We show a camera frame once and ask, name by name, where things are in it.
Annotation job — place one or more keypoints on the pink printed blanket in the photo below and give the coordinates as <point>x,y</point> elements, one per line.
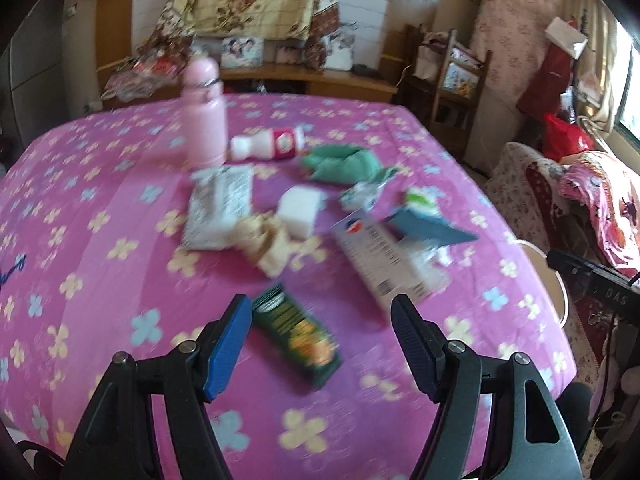
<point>610,200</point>

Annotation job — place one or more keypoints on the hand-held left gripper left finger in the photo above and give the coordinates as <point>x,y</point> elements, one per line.
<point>227,347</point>

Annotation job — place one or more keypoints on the white bottle with red label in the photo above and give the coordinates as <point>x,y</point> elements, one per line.
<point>265,145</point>

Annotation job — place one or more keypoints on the floral covered sofa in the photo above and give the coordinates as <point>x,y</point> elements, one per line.
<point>520,185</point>

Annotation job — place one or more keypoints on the pink bottle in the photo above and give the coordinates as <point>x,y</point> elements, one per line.
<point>202,120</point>

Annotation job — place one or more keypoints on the white foam block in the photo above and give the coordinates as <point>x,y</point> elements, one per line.
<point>300,210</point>

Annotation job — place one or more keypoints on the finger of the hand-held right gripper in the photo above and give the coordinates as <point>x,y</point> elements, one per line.
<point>567,262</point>

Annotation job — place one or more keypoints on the grey refrigerator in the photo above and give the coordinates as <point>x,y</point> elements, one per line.
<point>35,60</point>

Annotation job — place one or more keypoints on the white printed bag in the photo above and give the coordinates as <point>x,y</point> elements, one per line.
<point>340,52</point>

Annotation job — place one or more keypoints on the green juice carton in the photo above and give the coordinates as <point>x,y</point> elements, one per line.
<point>295,330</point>

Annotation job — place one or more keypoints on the white round bucket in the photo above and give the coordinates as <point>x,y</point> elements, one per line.
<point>547,275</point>

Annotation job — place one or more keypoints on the black device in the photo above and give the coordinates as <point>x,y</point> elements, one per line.
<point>367,71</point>

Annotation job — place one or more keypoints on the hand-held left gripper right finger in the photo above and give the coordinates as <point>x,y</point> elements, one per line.
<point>412,350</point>

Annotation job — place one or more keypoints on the dark red gift bag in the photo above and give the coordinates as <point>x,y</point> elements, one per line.
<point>547,80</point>

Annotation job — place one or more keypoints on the pink flower blanket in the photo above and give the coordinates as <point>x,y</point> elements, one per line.
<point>125,185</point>

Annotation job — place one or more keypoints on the dark wooden rack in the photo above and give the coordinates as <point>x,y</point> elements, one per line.
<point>440,85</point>

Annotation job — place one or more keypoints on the small green white wrapper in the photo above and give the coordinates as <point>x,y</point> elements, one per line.
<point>420,197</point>

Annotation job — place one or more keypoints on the white printed packet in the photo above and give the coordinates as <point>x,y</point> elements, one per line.
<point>215,210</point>

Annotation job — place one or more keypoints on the teal paper piece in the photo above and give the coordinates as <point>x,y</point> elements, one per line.
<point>425,227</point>

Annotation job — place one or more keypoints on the window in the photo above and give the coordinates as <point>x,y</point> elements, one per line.
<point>630,80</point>

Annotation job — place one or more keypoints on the floral mattress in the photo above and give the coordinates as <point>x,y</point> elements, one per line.
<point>510,25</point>

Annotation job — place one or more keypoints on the white paper bag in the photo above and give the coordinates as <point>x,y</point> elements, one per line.
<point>565,35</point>

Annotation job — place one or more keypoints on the green cloth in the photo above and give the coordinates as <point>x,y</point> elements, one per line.
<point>340,162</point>

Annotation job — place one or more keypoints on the small photo frame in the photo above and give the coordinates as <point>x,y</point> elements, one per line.
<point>290,53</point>

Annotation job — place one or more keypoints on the large photo frame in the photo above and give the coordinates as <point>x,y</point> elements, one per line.
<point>241,52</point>

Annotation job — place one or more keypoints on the small crumpled clear wrapper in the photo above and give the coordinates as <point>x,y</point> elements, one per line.
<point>360,195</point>

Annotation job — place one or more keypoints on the beige curtain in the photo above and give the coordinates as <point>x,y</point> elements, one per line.
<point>597,60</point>

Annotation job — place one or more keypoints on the white barcode box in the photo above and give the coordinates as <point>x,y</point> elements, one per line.
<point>375,255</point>

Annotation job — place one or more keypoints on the pile of colourful packets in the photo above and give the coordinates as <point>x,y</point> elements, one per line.
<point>140,77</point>

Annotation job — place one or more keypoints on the red plastic bag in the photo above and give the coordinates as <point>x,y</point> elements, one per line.
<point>565,137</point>

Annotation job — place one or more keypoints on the wooden headboard cabinet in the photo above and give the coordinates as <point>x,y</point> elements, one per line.
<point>300,80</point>

